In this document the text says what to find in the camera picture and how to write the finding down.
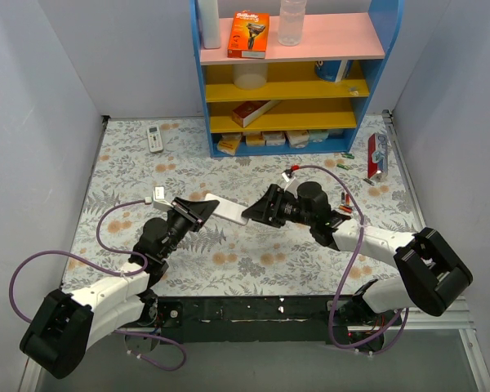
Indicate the blue white can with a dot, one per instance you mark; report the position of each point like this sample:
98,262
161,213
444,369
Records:
333,70

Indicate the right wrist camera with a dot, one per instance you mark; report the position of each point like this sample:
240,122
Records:
291,182

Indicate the orange black battery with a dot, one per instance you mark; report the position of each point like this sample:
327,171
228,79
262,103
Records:
345,210

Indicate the grey white remote control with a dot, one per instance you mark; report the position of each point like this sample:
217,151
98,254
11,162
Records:
228,210

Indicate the red white long box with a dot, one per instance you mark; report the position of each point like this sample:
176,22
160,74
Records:
249,111

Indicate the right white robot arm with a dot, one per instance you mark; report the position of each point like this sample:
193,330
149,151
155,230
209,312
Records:
431,275

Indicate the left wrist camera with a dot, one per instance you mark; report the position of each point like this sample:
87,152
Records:
157,200

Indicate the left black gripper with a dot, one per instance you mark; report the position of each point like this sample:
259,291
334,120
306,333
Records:
187,213

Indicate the pale green small box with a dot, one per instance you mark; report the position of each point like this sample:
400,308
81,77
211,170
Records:
318,136

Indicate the white orange small box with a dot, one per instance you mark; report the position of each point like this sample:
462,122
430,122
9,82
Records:
255,140

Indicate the orange razor box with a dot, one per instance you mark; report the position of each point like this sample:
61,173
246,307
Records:
248,37

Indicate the red toothpaste box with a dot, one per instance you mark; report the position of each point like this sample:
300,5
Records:
377,157

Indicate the white tan small box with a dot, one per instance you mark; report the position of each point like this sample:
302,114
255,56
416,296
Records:
297,139

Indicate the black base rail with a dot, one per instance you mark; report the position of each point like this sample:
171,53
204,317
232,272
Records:
203,319

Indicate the yellow orange small box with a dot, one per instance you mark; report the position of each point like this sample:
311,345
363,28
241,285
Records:
228,146

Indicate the small white remote control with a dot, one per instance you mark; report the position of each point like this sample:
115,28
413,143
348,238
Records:
155,140

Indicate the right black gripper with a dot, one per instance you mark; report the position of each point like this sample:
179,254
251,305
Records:
274,205

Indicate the white bottle on shelf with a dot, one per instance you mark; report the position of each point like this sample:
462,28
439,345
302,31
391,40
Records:
210,23

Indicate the clear plastic bottle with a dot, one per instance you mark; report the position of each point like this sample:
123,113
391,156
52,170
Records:
291,20

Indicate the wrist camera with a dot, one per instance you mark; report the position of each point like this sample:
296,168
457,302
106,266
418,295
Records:
291,182
157,200

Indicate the white translucent cup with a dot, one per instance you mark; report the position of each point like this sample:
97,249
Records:
248,76

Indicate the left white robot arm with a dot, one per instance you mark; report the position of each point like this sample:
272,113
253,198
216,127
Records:
66,325

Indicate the blue shelf unit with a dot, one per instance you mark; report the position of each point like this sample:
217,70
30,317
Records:
307,102

